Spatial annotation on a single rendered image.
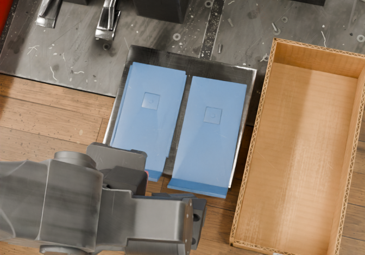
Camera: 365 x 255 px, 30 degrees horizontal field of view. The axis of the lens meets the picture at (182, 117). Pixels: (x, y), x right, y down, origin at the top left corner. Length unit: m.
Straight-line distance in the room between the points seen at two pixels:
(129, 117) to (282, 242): 0.24
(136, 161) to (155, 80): 0.18
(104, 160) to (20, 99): 0.23
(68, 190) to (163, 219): 0.09
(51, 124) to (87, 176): 0.33
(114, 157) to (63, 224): 0.18
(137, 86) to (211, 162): 0.14
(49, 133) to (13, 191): 0.36
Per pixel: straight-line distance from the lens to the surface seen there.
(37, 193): 0.56
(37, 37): 0.96
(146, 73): 0.88
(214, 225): 0.85
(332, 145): 0.87
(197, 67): 0.88
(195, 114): 0.86
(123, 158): 0.73
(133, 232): 0.61
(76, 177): 0.57
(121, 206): 0.62
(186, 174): 0.84
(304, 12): 0.94
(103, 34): 0.84
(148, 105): 0.87
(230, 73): 0.88
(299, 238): 0.84
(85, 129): 0.89
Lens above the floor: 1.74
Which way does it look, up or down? 72 degrees down
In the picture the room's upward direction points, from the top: 11 degrees counter-clockwise
